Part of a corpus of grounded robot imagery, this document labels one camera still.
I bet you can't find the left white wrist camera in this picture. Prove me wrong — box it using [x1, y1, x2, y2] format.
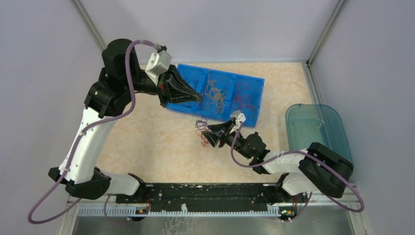
[145, 49, 172, 85]

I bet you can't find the left aluminium corner post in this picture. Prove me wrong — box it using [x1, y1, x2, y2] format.
[71, 0, 107, 51]

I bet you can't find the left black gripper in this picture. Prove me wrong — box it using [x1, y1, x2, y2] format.
[123, 63, 203, 108]

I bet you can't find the teal transparent plastic tray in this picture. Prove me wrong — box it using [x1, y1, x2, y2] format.
[285, 103, 353, 163]

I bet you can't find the aluminium frame rail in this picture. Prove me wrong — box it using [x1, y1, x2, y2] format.
[67, 183, 362, 206]

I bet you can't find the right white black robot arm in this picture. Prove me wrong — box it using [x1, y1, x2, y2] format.
[202, 120, 354, 202]

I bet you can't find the red wire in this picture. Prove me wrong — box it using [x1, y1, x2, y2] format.
[233, 82, 257, 113]

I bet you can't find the aluminium corner post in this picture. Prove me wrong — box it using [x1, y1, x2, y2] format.
[71, 0, 107, 51]
[307, 0, 348, 67]

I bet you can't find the white toothed cable duct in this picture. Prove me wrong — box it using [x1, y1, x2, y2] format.
[77, 205, 283, 217]

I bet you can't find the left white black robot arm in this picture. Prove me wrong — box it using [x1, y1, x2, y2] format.
[48, 39, 202, 203]

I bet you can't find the right aluminium corner post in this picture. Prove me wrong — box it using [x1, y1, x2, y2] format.
[307, 0, 348, 67]

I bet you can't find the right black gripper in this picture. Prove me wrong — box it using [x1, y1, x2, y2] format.
[202, 119, 252, 160]

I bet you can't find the blue three-compartment plastic bin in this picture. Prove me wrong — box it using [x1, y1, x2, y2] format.
[167, 64, 265, 127]

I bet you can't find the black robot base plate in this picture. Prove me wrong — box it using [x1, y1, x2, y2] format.
[116, 183, 308, 212]

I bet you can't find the coloured wire ball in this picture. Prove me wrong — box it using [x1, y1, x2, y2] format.
[195, 117, 210, 147]

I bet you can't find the yellow wire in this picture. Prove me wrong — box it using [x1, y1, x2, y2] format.
[201, 71, 229, 114]

